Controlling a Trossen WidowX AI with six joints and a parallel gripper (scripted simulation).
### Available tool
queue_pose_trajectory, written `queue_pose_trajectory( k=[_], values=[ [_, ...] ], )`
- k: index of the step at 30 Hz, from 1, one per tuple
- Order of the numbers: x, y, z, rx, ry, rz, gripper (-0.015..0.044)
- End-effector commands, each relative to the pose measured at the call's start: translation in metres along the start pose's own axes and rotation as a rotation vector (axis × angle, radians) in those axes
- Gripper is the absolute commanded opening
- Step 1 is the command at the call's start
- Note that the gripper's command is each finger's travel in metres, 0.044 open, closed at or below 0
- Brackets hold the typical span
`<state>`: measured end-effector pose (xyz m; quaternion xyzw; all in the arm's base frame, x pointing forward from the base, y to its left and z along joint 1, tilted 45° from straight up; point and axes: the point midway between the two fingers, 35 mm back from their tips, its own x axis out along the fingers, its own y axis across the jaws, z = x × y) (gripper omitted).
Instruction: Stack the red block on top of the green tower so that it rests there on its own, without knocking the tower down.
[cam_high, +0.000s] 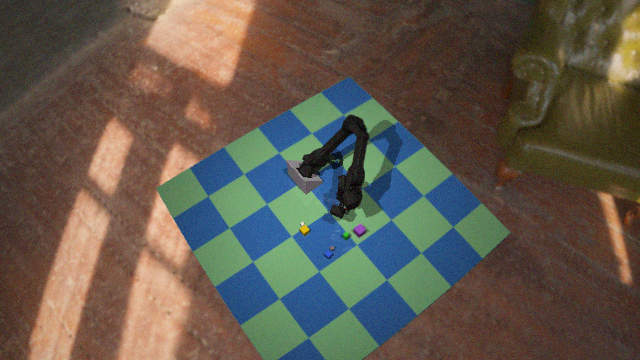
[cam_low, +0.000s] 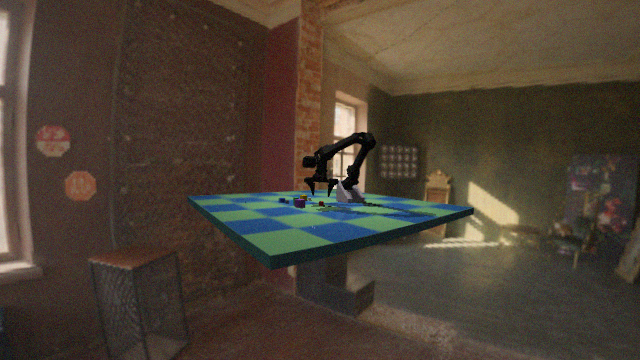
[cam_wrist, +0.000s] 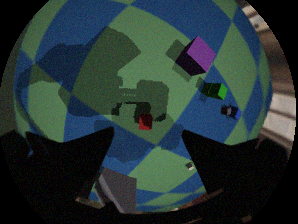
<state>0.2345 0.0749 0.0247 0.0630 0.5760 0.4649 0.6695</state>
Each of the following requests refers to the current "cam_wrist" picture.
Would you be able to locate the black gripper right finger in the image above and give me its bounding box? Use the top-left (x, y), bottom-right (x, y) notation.
top-left (181, 129), bottom-right (258, 194)

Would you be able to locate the green block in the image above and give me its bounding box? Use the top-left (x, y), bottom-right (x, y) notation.
top-left (201, 83), bottom-right (213, 97)
top-left (209, 83), bottom-right (227, 100)

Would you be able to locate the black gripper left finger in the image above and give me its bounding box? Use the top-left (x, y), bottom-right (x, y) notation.
top-left (24, 127), bottom-right (114, 200)

